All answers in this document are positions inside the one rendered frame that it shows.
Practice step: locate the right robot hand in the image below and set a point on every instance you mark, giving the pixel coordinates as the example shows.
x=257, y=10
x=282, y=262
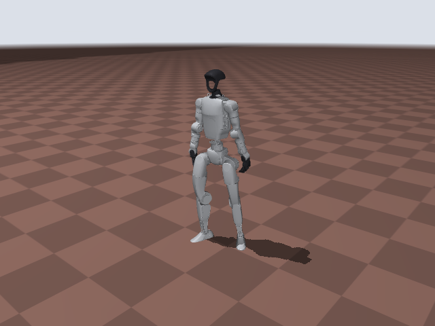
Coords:
x=193, y=156

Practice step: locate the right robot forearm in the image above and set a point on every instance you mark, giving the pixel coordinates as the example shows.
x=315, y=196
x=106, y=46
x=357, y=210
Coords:
x=194, y=141

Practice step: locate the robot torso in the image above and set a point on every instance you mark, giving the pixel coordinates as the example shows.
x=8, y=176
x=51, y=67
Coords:
x=216, y=125

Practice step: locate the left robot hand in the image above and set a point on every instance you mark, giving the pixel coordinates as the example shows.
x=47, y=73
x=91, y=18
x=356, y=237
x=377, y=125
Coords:
x=246, y=164

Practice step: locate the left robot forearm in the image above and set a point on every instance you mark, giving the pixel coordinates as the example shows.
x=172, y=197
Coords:
x=242, y=150

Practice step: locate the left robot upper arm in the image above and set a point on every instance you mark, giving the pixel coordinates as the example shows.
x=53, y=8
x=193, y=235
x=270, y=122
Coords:
x=231, y=107

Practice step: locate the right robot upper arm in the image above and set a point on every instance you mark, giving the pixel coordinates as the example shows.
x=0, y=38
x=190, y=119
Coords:
x=198, y=125

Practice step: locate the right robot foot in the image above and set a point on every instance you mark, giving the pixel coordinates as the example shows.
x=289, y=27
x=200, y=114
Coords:
x=201, y=237

